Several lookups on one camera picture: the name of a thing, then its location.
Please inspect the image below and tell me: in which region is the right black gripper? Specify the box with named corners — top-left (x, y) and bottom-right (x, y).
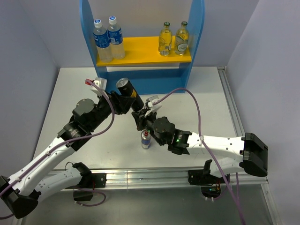
top-left (133, 107), bottom-right (165, 145)

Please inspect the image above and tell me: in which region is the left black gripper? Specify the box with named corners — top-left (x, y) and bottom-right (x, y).
top-left (88, 90), bottom-right (135, 131)

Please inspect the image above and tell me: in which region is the black yellow can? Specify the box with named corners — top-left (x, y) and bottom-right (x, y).
top-left (116, 78), bottom-right (144, 112)

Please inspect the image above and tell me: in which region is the green-capped glass bottle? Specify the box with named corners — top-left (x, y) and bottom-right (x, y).
top-left (158, 22), bottom-right (173, 56)
top-left (174, 21), bottom-right (189, 55)

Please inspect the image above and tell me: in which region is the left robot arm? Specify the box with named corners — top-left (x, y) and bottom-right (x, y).
top-left (0, 91), bottom-right (140, 219)

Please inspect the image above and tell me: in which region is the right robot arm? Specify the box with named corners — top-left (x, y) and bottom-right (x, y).
top-left (132, 111), bottom-right (268, 183)

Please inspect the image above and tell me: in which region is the blue and yellow shelf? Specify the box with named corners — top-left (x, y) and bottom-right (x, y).
top-left (79, 0), bottom-right (205, 95)

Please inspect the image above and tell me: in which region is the near red bull can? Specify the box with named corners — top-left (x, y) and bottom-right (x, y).
top-left (141, 130), bottom-right (151, 149)

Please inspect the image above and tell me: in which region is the left plastic water bottle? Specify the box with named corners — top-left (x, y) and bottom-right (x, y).
top-left (93, 19), bottom-right (113, 63)

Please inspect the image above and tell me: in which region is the plastic water bottle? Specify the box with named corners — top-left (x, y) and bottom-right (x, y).
top-left (107, 16), bottom-right (125, 60)
top-left (93, 19), bottom-right (113, 63)

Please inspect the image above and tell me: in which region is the right plastic water bottle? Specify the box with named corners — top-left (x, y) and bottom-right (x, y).
top-left (107, 16), bottom-right (125, 60)

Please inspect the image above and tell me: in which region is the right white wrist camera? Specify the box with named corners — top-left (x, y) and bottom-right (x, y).
top-left (145, 95), bottom-right (162, 117)

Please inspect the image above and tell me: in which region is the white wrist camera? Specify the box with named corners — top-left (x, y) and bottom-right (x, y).
top-left (145, 95), bottom-right (162, 117)
top-left (85, 77), bottom-right (107, 97)

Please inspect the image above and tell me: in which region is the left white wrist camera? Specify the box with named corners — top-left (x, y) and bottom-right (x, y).
top-left (85, 77), bottom-right (107, 97)

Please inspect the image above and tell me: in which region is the aluminium front rail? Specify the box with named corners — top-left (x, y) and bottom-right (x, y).
top-left (46, 165), bottom-right (269, 191)

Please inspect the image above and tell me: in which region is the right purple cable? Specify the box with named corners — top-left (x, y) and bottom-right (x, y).
top-left (153, 88), bottom-right (247, 225)

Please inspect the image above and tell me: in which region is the purple cable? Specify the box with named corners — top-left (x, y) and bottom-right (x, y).
top-left (0, 81), bottom-right (115, 220)
top-left (153, 88), bottom-right (247, 225)

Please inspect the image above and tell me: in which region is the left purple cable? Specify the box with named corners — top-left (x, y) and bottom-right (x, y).
top-left (0, 81), bottom-right (115, 220)

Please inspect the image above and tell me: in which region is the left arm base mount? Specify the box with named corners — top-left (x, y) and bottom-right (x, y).
top-left (71, 173), bottom-right (106, 207)

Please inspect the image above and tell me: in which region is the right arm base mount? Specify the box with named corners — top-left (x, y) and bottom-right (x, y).
top-left (188, 169), bottom-right (228, 202)

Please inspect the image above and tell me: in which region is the aluminium side rail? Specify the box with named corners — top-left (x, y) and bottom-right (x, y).
top-left (217, 67), bottom-right (245, 136)

